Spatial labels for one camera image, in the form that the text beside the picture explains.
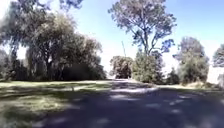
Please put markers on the small tree clump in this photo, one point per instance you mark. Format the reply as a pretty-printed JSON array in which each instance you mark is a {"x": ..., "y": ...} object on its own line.
[{"x": 121, "y": 66}]

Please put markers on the thin pole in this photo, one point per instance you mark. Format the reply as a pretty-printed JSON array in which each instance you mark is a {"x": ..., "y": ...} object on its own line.
[{"x": 123, "y": 48}]

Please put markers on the dense green bush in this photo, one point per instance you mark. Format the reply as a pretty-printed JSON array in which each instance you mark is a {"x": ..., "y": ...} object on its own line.
[{"x": 146, "y": 68}]

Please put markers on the grey asphalt path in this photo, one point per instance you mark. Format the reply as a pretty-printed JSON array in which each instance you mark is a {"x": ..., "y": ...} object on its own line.
[{"x": 140, "y": 106}]

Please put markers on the tall sparse tree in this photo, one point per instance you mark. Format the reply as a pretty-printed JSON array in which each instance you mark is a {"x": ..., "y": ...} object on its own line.
[{"x": 146, "y": 23}]

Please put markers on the group of large trees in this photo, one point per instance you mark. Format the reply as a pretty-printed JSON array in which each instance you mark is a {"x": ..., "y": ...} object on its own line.
[{"x": 56, "y": 50}]

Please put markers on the round green tree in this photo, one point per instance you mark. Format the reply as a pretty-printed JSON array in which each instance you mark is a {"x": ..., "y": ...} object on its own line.
[{"x": 192, "y": 61}]

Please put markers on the grass lawn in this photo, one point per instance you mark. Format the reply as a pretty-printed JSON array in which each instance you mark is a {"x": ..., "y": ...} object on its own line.
[{"x": 36, "y": 96}]

